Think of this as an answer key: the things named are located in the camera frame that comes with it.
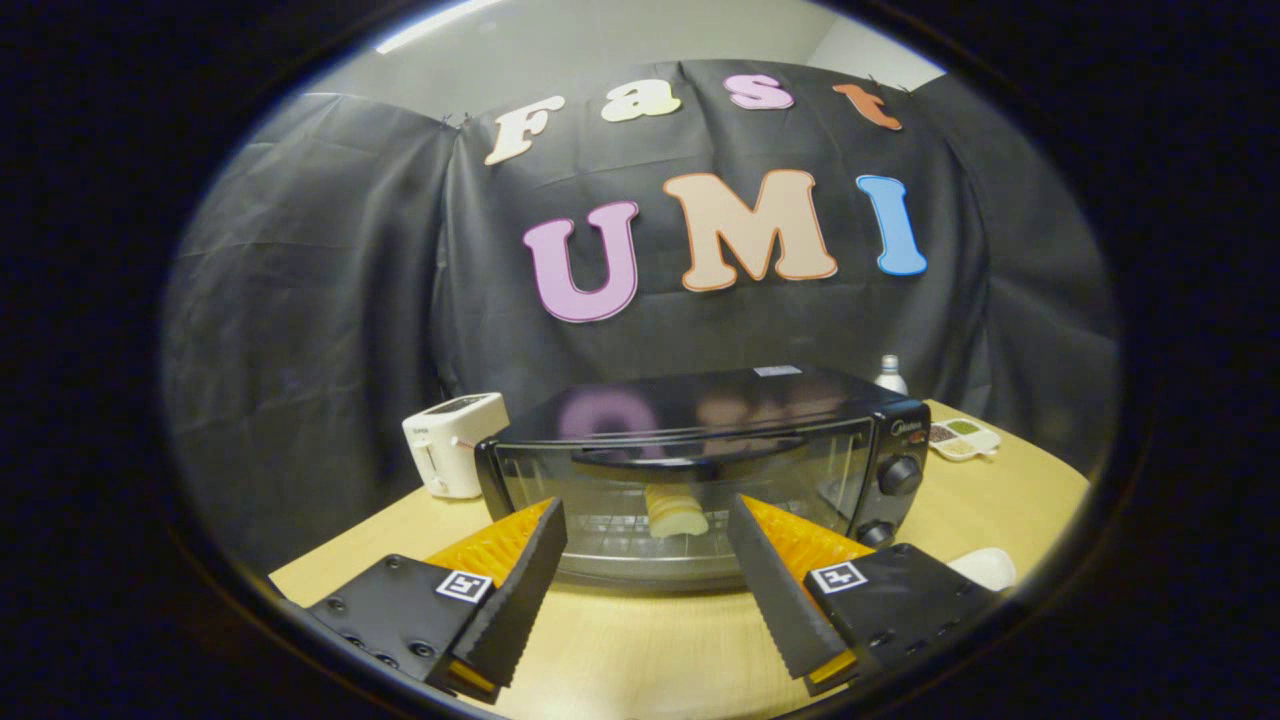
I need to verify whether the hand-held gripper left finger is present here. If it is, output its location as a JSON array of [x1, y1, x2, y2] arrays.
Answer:
[[283, 497, 568, 704]]

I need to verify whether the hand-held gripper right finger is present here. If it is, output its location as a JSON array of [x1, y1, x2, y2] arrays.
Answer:
[[726, 493, 1001, 699]]

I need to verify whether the yellow bread roll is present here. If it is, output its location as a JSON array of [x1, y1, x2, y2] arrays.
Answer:
[[645, 483, 711, 539]]

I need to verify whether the black toaster oven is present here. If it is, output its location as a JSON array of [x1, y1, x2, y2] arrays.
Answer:
[[474, 364, 933, 591]]

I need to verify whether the white slot toaster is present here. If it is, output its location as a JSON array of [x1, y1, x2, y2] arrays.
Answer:
[[402, 392, 509, 499]]

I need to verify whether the white square plate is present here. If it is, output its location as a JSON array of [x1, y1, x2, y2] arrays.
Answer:
[[945, 547, 1017, 593]]

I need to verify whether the white divided tray of seeds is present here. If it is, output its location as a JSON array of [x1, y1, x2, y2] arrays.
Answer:
[[928, 418, 1002, 461]]

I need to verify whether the black backdrop cloth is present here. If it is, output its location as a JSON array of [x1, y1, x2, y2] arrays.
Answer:
[[160, 60, 1119, 571]]

